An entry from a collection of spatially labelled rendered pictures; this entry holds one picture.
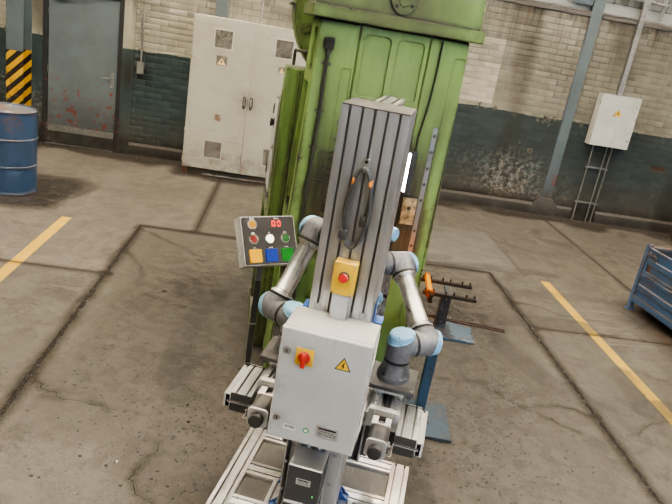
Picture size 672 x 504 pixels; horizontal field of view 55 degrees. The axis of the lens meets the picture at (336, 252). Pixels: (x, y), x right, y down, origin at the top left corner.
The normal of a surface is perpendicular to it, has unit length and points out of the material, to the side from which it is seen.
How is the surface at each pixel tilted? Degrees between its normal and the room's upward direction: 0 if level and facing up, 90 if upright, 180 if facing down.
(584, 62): 90
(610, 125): 90
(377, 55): 90
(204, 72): 90
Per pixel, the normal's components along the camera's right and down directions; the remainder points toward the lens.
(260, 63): 0.09, 0.35
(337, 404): -0.20, 0.29
